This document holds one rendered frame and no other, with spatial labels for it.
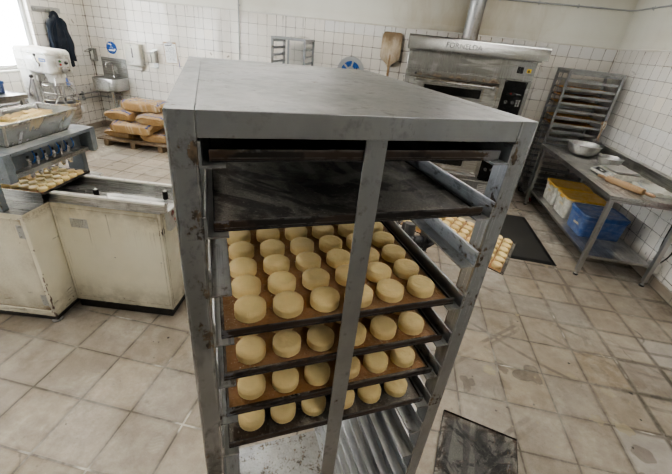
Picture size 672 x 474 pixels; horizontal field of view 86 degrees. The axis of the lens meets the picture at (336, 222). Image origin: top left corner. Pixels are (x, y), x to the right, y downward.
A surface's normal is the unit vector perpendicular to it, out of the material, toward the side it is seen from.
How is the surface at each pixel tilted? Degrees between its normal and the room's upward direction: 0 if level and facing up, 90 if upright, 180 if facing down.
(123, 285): 90
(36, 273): 90
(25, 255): 90
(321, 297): 0
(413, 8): 90
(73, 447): 0
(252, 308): 0
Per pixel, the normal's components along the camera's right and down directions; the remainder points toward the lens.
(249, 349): 0.10, -0.88
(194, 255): 0.30, 0.47
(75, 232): -0.07, 0.45
